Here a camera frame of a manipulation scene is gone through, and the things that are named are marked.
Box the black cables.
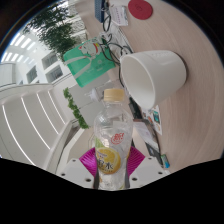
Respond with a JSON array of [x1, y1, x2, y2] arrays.
[[99, 13, 134, 66]]

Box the white mug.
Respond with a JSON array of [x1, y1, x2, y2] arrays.
[[119, 49, 188, 111]]

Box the ceiling light strips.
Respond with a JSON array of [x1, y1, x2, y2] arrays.
[[0, 94, 68, 166]]

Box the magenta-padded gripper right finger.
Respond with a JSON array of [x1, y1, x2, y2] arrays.
[[125, 145, 172, 190]]

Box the green hedge plant row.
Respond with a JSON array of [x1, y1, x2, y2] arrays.
[[31, 4, 91, 63]]

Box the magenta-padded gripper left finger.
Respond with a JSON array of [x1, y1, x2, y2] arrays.
[[55, 146, 100, 190]]

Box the green tote bag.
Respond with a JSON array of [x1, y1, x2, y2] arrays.
[[63, 36, 117, 89]]

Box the clear yellow-capped drink bottle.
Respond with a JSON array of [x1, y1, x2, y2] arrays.
[[93, 88, 133, 191]]

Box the blue marker pen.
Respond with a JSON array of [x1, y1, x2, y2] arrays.
[[160, 153, 171, 169]]

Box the flat round red coaster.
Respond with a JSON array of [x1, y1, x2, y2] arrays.
[[127, 0, 154, 21]]

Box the colourful sticker sheet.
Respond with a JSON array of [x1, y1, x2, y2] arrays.
[[141, 104, 164, 136]]

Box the tablet in brown case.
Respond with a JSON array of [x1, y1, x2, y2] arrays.
[[133, 119, 161, 151]]

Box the green plants on cabinet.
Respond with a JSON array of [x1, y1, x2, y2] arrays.
[[63, 87, 90, 130]]

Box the small white card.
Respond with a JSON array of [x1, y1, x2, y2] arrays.
[[109, 4, 129, 27]]

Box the clear white-lidded shaker bottle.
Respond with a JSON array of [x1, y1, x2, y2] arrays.
[[84, 87, 104, 103]]

